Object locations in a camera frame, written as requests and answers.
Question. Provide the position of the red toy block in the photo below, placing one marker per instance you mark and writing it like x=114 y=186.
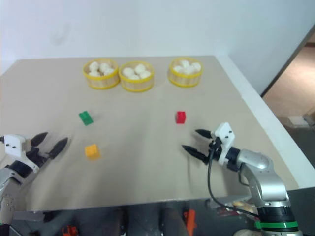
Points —
x=180 y=117

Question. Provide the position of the orange plastic part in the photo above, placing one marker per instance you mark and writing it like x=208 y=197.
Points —
x=70 y=231
x=190 y=218

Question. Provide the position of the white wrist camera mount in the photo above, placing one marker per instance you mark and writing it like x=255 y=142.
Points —
x=13 y=143
x=225 y=136

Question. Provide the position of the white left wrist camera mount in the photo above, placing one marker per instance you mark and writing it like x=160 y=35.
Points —
x=13 y=143

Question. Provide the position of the grey metal bracket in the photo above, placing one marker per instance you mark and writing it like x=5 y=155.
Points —
x=28 y=215

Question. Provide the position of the yellow bamboo steamer basket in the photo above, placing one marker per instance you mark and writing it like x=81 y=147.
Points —
x=136 y=84
x=185 y=79
x=101 y=81

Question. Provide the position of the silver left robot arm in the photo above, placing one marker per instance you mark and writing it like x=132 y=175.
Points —
x=9 y=175

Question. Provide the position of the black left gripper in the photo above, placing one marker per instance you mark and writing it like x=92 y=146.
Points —
x=37 y=156

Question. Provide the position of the beige table cover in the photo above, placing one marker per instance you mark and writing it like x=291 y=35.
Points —
x=142 y=152

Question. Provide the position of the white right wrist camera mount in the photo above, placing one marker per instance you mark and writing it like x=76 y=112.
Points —
x=225 y=136

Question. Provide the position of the yellow toy block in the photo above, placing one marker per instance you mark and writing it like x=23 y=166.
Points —
x=92 y=152

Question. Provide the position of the white steamed bun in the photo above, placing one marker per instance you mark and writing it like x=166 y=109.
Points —
x=184 y=63
x=178 y=69
x=134 y=77
x=94 y=66
x=145 y=74
x=140 y=67
x=128 y=71
x=93 y=73
x=195 y=66
x=110 y=71
x=104 y=67

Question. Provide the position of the green toy block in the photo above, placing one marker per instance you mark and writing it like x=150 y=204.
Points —
x=86 y=118

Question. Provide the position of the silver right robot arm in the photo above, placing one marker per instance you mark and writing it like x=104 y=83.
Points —
x=268 y=182

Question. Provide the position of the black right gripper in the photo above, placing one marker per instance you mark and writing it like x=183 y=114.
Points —
x=214 y=151

